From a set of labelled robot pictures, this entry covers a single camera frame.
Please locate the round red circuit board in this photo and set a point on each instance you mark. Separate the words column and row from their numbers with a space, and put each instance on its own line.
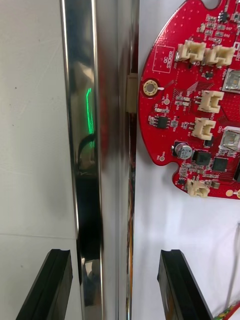
column 165, row 37

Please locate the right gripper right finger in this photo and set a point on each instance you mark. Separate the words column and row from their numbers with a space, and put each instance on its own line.
column 180, row 287

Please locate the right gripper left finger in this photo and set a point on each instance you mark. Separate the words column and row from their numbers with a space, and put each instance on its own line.
column 50, row 287

